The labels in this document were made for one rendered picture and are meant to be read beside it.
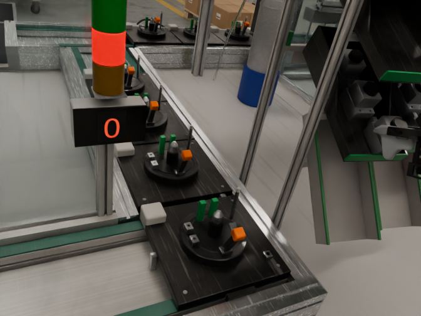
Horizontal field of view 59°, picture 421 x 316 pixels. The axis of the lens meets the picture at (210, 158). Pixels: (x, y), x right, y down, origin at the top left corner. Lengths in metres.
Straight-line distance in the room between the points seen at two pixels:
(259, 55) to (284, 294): 1.03
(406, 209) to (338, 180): 0.21
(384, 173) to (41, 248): 0.77
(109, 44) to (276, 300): 0.53
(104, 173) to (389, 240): 0.79
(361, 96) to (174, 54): 1.23
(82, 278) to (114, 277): 0.06
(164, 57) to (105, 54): 1.26
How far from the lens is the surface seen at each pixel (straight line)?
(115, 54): 0.60
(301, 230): 1.05
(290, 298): 0.76
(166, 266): 0.73
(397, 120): 0.76
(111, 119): 0.64
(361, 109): 0.79
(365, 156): 0.74
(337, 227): 0.86
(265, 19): 1.53
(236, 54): 2.00
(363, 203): 0.90
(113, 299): 0.75
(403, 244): 1.18
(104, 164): 0.76
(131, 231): 0.82
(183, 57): 1.88
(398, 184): 1.00
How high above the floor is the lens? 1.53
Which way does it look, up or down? 34 degrees down
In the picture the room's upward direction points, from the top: 11 degrees clockwise
